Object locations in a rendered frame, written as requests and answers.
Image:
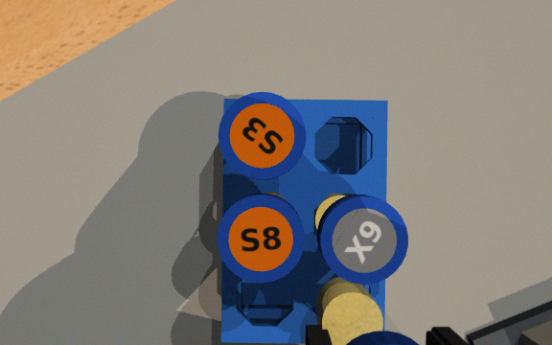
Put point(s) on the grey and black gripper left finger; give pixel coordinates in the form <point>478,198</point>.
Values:
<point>315,335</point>

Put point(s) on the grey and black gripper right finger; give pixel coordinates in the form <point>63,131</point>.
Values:
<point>443,336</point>

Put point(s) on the blue tube rack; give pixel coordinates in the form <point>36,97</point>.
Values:
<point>345,153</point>

